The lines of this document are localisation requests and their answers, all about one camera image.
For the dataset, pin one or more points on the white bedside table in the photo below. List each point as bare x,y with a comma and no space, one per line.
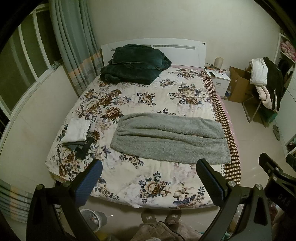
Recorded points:
220,81

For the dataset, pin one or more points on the brown cardboard box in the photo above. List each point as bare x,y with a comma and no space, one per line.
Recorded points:
240,87

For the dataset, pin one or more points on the dark green folded blanket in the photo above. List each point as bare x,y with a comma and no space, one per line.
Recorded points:
135,64

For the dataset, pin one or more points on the beige cylindrical lamp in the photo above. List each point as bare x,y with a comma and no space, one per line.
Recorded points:
218,62

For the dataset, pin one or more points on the brown checkered underblanket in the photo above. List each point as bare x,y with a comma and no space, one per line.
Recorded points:
232,170

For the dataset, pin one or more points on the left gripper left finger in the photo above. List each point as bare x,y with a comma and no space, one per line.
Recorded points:
43,221

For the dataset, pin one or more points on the right grey slipper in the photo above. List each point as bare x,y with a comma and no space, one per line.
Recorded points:
173,216

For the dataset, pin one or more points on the black garment on chair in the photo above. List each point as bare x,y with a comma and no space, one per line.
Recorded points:
275,83

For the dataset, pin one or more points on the white folded cloth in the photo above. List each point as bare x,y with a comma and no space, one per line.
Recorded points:
77,130

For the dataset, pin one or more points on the white framed window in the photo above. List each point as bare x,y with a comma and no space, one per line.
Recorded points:
29,56

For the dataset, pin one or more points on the white shelf unit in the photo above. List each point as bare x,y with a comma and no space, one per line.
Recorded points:
285,49

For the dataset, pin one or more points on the white bed headboard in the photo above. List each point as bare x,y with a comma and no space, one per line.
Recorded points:
181,52

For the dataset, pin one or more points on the dark folded garment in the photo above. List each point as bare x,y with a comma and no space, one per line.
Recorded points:
80,149

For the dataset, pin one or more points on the chair piled with clothes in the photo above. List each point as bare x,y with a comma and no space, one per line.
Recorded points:
260,96

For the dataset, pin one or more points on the grey fluffy fleece pants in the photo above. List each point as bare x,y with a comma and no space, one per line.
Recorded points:
171,138

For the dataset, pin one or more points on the white jacket on chair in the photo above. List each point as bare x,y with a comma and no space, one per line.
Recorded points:
259,72

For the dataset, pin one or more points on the grey-green curtain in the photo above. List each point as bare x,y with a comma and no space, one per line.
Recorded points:
76,42

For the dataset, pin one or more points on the floral bed blanket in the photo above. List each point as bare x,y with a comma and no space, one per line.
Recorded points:
131,180

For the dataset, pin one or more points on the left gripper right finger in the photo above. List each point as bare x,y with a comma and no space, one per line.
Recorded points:
254,222

